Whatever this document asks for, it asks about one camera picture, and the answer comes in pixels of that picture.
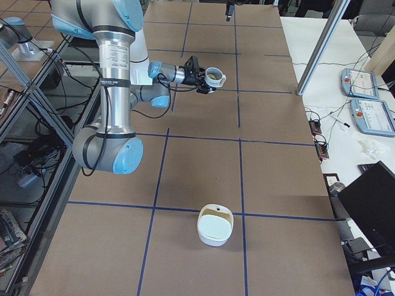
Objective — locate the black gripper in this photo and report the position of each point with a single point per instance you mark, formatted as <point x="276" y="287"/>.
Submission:
<point x="189" y="79"/>

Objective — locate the lower teach pendant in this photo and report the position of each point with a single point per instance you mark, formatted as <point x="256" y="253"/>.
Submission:
<point x="372" y="116"/>

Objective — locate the aluminium frame post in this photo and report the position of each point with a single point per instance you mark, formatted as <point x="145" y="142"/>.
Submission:
<point x="323" y="41"/>

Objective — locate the silver metal cylinder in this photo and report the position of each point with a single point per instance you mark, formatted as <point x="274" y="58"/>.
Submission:
<point x="335" y="188"/>

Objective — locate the upper teach pendant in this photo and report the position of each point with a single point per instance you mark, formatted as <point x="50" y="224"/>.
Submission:
<point x="359" y="83"/>

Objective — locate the teach pendant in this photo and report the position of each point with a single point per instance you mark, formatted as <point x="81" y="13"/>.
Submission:
<point x="372" y="116"/>
<point x="359" y="83"/>

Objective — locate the crumpled white tissue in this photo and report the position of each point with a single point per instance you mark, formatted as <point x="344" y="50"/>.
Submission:
<point x="373" y="148"/>

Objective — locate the white rectangular container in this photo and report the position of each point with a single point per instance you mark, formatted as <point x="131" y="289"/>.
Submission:
<point x="215" y="224"/>

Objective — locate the white side table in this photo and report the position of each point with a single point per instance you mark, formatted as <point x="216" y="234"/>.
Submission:
<point x="324" y="94"/>

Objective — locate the brown paper table cover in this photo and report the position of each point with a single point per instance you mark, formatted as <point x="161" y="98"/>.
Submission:
<point x="246" y="147"/>

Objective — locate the orange black connector block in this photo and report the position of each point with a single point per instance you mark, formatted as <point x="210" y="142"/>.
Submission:
<point x="315" y="127"/>

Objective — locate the white ribbed ceramic mug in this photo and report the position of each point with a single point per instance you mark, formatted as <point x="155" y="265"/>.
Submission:
<point x="214" y="84"/>

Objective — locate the black marker pen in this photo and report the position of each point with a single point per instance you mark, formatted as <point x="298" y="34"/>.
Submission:
<point x="339" y="120"/>

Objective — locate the black laptop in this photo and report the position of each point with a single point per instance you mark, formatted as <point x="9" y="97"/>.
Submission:
<point x="369" y="201"/>

